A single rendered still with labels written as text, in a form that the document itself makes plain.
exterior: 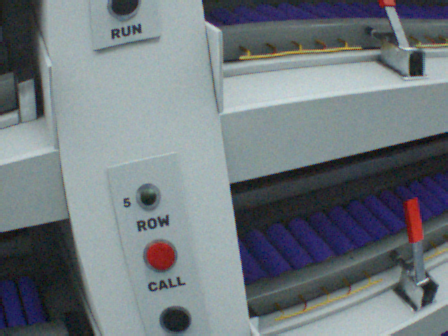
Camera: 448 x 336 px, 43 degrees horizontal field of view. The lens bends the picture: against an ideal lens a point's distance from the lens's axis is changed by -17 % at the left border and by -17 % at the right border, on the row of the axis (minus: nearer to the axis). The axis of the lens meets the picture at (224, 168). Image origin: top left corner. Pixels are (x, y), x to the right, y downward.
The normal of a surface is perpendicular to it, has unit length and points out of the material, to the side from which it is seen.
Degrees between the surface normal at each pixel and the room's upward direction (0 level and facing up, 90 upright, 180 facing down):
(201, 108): 90
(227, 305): 90
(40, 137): 19
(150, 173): 90
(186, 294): 90
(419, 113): 109
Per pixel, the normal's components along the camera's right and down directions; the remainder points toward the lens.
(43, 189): 0.38, 0.44
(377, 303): -0.02, -0.88
